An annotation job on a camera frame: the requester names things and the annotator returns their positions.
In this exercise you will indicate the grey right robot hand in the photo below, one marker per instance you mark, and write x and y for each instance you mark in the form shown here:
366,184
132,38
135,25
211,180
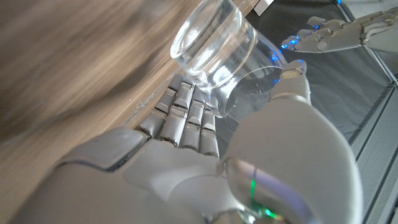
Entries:
155,186

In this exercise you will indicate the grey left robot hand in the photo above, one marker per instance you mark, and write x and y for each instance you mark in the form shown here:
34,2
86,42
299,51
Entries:
342,37

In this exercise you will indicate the clear glass cup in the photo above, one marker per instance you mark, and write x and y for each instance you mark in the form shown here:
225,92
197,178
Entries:
211,40

